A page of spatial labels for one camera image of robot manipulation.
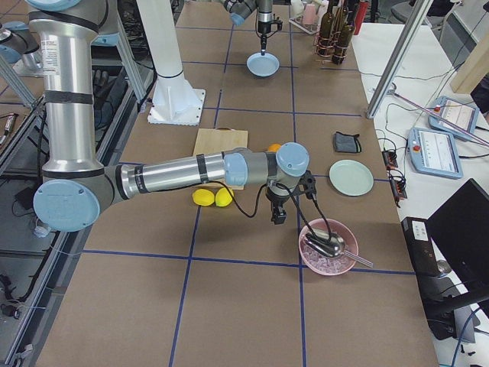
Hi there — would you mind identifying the olive wine bottle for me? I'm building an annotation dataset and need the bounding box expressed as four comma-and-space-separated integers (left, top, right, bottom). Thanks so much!
332, 0, 349, 41

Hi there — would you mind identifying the bamboo cutting board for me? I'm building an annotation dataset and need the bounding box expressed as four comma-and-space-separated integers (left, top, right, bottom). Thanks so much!
191, 128, 249, 191

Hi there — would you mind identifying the copper wire bottle rack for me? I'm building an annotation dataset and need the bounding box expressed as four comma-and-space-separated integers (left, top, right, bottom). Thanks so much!
315, 35, 336, 63

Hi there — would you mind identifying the light blue plate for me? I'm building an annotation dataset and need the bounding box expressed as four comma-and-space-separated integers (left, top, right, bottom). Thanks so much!
246, 52, 280, 77

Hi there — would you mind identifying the reacher grabber stick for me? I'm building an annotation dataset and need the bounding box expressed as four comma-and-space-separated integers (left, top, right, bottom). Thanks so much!
387, 88, 488, 148

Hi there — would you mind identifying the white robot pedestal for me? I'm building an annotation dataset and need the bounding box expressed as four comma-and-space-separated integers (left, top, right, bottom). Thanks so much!
137, 0, 206, 126

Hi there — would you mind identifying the aluminium frame post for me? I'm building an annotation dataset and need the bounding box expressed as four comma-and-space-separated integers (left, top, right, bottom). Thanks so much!
366, 0, 432, 119

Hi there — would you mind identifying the white cup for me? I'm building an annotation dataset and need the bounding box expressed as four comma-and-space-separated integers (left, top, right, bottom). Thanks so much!
290, 0, 304, 17

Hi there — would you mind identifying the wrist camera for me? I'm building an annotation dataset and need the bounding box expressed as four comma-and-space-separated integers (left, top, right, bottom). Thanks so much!
297, 170, 317, 200

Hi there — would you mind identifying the orange fruit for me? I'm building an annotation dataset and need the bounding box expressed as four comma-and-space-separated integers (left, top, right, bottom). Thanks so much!
267, 143, 282, 153

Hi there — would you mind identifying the dark brown wine bottle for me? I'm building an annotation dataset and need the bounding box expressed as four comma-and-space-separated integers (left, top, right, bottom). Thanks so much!
318, 1, 334, 54

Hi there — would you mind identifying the teach pendant tablet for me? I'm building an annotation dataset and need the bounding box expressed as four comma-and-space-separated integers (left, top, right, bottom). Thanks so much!
428, 96, 480, 139
408, 128, 463, 179

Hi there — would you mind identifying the black desktop box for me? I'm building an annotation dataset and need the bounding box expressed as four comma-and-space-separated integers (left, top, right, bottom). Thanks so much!
401, 216, 452, 278

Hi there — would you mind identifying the grey folded cloth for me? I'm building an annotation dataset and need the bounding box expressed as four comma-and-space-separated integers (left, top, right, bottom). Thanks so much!
333, 132, 362, 154

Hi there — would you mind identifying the pink bowl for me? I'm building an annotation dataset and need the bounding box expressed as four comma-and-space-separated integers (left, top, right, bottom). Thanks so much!
299, 219, 358, 275

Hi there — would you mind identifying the light green plate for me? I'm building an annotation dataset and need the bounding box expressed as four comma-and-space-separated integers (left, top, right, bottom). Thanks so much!
329, 160, 374, 196

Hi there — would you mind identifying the yellow lemon outer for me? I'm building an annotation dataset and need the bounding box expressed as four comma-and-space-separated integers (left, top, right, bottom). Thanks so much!
192, 189, 215, 206

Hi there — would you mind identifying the red thermos bottle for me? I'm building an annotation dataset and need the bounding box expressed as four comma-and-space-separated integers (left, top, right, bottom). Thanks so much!
354, 0, 370, 35

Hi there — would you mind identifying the teach pendant tablet near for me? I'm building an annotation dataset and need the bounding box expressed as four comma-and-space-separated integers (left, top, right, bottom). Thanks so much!
408, 128, 463, 179

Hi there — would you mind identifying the black computer monitor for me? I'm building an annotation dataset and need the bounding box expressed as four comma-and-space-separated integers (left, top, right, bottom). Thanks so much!
424, 178, 488, 340

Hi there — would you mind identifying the dark green wine bottle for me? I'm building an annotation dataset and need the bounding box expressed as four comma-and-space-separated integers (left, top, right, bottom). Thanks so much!
332, 11, 354, 65

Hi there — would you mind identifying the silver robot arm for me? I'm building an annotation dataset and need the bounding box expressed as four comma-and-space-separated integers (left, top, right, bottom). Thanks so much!
29, 1, 309, 232
221, 0, 283, 56

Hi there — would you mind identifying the metal scoop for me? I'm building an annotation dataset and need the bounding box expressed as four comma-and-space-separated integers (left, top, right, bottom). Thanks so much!
306, 229, 374, 268

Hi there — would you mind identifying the white wire cup rack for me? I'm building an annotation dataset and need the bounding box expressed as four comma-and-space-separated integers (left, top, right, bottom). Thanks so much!
289, 0, 322, 34

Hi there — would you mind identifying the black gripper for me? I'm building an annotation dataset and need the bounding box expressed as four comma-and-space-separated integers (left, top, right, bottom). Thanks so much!
266, 180, 300, 225
255, 11, 283, 52

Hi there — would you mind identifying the pink cup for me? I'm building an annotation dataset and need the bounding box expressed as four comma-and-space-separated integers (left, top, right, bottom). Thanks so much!
303, 3, 316, 26

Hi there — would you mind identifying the teach pendant tablet far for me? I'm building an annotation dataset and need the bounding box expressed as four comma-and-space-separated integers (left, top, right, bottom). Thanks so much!
428, 96, 480, 139

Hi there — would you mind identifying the yellow lemon near board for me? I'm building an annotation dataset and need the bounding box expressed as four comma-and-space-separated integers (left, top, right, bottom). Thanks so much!
215, 187, 234, 207

